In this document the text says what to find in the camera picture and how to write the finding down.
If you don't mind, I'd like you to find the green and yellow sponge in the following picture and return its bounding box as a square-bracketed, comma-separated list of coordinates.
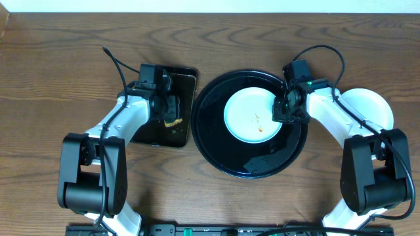
[164, 118, 182, 128]

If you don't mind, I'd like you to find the light blue plate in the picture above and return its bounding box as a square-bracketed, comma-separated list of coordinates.
[224, 87, 282, 144]
[342, 88, 394, 130]

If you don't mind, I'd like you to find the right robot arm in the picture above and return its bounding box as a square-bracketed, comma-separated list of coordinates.
[272, 77, 415, 231]

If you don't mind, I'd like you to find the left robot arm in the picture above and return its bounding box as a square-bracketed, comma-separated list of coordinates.
[57, 65, 197, 235]

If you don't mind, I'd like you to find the black rectangular water tray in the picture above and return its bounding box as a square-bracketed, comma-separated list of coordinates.
[131, 66, 197, 148]

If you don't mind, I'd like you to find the black round tray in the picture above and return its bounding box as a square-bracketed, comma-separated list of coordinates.
[190, 69, 308, 179]

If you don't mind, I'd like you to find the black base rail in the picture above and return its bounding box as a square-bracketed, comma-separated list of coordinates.
[64, 223, 394, 236]

